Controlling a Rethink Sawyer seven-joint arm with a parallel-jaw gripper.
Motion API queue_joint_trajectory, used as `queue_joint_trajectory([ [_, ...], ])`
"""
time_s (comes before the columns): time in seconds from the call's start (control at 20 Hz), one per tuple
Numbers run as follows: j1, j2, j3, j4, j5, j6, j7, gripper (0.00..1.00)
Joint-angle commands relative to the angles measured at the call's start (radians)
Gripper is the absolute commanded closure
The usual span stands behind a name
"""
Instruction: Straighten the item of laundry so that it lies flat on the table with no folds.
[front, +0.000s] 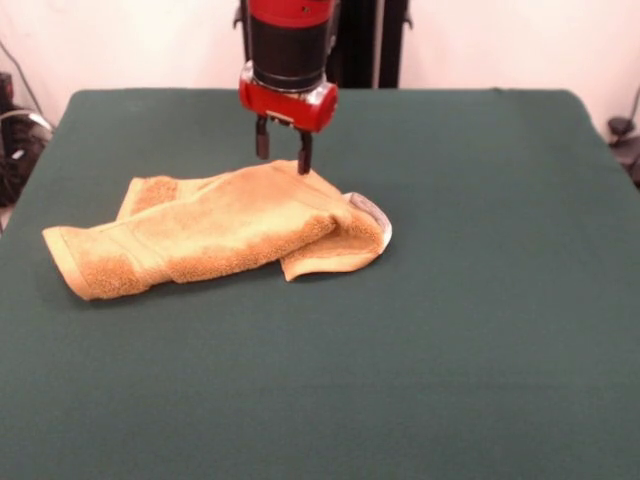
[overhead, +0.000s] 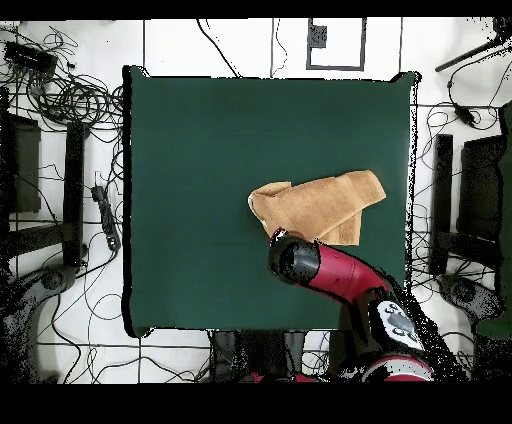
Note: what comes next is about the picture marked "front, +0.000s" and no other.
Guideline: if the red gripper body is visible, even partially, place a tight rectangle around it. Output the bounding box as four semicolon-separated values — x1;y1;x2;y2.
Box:
237;62;340;134

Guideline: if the thin grey cable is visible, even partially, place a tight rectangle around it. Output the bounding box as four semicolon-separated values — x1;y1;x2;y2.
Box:
0;40;44;119

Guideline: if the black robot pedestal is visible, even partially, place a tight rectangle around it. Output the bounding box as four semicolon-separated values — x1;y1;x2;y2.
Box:
327;0;415;90

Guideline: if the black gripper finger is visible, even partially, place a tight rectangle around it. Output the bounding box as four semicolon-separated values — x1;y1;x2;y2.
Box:
295;127;315;176
253;115;274;160

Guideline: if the black cable bundle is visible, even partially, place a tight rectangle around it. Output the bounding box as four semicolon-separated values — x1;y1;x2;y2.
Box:
0;104;54;207

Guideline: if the dark green table cloth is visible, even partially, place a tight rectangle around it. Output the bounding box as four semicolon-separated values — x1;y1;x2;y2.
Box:
0;88;640;480

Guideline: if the small black adapter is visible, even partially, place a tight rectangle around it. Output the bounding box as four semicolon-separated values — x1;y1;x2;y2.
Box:
607;115;632;146

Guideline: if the orange terry towel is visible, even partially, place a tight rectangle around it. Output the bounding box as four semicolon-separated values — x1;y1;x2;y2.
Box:
41;158;394;302

